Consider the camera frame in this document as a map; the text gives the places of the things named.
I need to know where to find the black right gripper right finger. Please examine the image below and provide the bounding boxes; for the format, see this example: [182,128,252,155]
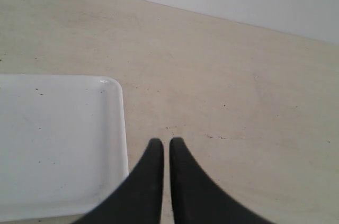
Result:
[169,138,262,223]

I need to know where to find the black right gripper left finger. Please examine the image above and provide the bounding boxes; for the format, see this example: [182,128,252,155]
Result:
[75,138,164,224]

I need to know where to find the white rectangular tray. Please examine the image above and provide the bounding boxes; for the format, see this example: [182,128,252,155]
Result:
[1,74,129,222]

